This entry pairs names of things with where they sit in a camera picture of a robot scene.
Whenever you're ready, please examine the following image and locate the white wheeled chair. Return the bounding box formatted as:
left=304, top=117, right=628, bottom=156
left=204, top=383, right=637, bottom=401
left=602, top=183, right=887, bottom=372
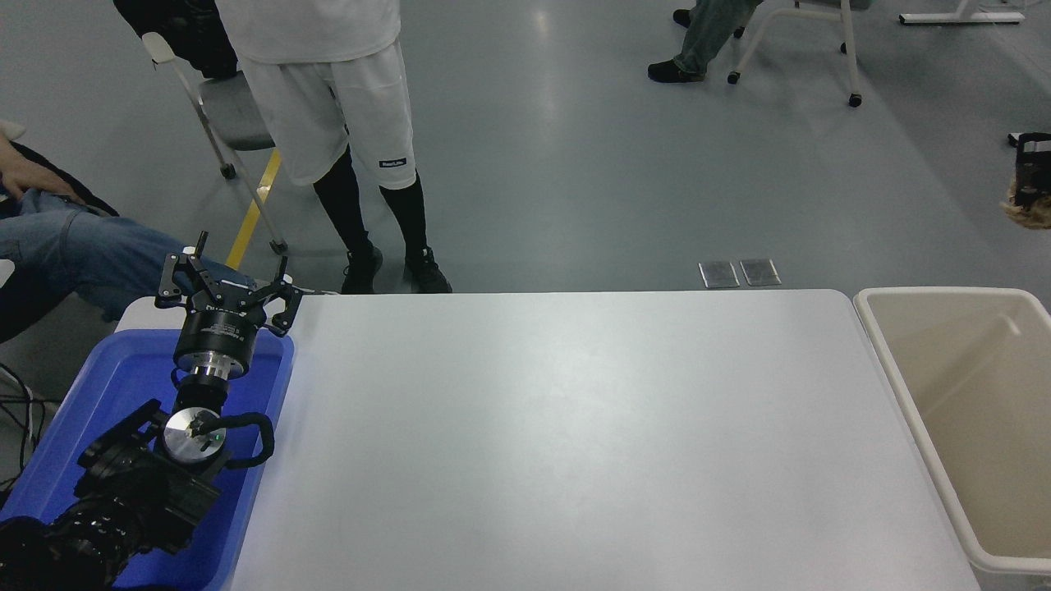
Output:
left=726, top=0, right=873, bottom=108

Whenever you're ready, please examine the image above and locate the black floor cable bundle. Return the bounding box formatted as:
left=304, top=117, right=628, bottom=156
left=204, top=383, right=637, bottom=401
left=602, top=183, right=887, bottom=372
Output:
left=0, top=361, right=63, bottom=493

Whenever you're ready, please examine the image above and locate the black jacket on chair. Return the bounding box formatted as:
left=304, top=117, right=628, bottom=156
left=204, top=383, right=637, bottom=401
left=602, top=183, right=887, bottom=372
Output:
left=113, top=0, right=241, bottom=80

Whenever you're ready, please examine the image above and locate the long white stand base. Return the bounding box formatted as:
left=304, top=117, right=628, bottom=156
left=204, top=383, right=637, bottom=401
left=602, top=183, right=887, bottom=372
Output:
left=899, top=0, right=1026, bottom=25

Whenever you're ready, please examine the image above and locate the large pale plastic bin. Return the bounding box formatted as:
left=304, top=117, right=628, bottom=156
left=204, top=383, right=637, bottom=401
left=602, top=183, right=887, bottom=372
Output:
left=854, top=287, right=1051, bottom=591

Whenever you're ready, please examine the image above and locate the person's hand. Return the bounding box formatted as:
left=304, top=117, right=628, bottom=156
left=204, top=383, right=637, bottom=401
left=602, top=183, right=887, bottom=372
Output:
left=0, top=134, right=84, bottom=206

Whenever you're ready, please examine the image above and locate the tan paper ball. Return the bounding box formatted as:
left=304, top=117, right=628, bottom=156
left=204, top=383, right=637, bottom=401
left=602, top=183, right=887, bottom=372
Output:
left=1000, top=197, right=1051, bottom=231

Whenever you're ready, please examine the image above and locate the standing person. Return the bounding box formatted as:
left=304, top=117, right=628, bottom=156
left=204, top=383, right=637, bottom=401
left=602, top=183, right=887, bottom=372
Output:
left=215, top=0, right=453, bottom=295

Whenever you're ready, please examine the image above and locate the white folding chair grey seat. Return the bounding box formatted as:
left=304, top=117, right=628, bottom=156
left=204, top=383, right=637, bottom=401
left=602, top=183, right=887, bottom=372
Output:
left=141, top=31, right=290, bottom=254

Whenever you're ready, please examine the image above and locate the seated person in jeans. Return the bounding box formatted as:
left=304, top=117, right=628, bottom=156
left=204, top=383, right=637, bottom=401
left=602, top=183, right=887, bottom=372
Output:
left=0, top=121, right=255, bottom=344

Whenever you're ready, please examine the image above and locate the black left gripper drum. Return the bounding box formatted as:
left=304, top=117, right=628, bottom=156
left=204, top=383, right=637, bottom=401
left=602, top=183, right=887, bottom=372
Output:
left=174, top=297, right=265, bottom=364

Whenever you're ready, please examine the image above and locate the blue plastic tray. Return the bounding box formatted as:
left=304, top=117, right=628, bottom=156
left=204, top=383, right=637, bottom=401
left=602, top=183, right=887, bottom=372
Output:
left=0, top=327, right=296, bottom=591

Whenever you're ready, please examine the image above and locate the white side table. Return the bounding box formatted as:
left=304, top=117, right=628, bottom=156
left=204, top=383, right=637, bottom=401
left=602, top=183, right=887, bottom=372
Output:
left=115, top=294, right=195, bottom=333

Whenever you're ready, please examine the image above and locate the seated person by white chair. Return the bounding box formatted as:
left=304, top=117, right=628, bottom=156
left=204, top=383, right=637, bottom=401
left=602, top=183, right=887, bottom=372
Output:
left=647, top=0, right=764, bottom=84

